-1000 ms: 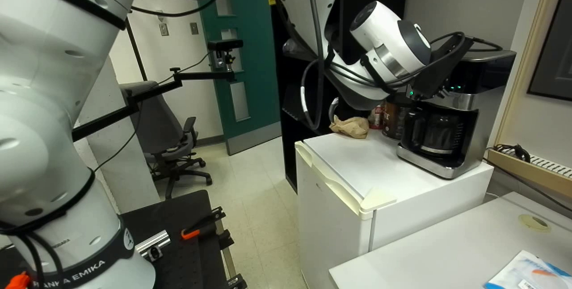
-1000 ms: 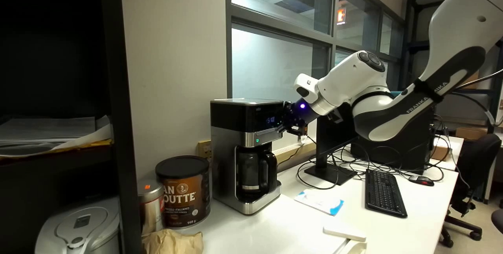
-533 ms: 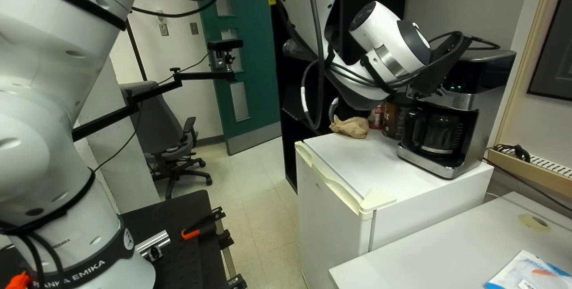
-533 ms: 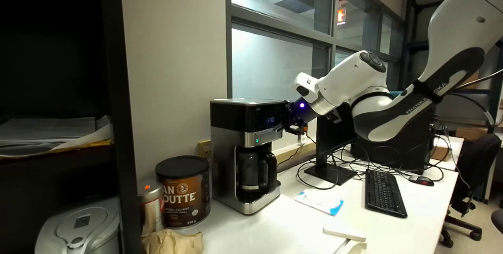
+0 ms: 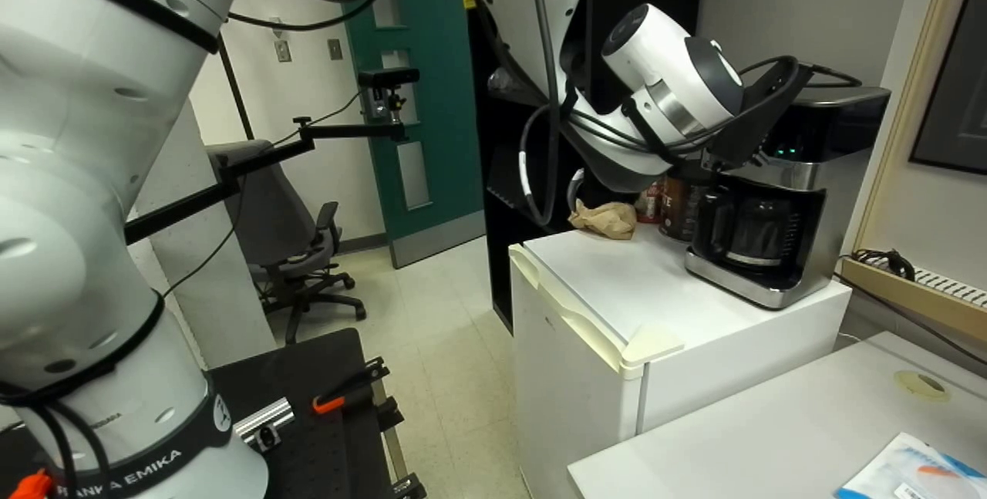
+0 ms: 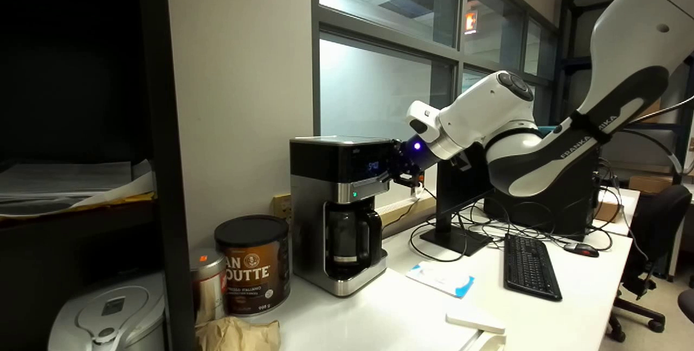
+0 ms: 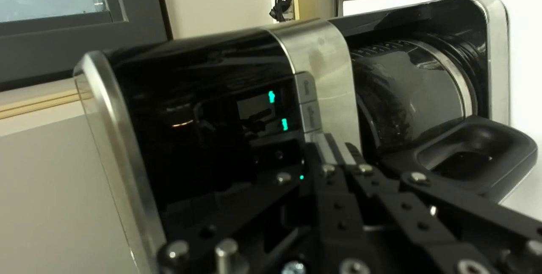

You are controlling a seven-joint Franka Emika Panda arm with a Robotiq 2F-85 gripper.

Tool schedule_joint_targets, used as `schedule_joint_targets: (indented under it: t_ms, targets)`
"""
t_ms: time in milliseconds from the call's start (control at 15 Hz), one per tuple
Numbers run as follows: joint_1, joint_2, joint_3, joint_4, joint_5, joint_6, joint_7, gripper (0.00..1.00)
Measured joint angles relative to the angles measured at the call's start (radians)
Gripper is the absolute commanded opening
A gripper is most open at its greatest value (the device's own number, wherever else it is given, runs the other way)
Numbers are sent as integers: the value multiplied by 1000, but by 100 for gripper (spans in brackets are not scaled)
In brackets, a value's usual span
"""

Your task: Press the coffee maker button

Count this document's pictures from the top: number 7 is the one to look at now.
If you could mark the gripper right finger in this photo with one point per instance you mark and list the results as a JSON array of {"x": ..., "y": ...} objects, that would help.
[{"x": 423, "y": 227}]

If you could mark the dark framed window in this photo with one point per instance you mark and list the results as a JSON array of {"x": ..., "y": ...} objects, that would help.
[{"x": 63, "y": 20}]

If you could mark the black coffee maker lever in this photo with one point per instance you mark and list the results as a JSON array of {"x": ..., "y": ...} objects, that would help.
[{"x": 474, "y": 155}]

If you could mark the black and silver coffee maker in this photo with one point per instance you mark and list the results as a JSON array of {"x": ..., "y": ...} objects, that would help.
[{"x": 203, "y": 96}]

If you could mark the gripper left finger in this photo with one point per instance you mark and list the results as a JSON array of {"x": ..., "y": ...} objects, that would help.
[{"x": 334, "y": 223}]

